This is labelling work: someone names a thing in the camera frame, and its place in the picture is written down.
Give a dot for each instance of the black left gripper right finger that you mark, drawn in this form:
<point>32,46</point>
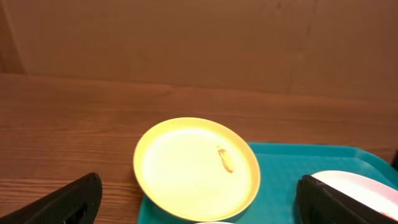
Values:
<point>318,203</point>

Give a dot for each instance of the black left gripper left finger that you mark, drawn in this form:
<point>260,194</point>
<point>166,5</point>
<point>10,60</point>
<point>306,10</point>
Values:
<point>76,203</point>

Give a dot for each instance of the white pink plate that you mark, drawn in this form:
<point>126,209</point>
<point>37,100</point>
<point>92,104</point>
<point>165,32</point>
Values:
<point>373,194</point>

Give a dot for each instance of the light blue plate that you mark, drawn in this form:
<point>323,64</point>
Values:
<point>218,222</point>

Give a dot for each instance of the teal plastic tray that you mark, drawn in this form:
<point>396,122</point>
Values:
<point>282,165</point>

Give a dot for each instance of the yellow plate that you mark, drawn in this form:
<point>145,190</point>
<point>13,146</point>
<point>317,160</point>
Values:
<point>196,169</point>

